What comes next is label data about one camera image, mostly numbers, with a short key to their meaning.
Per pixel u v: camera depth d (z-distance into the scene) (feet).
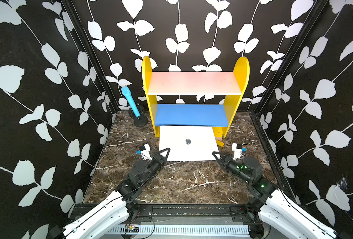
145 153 2.24
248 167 1.83
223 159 2.14
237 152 2.29
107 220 1.85
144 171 1.76
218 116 3.22
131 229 2.34
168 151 2.30
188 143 2.46
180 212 2.46
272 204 1.71
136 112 3.13
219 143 3.32
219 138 3.44
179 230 2.30
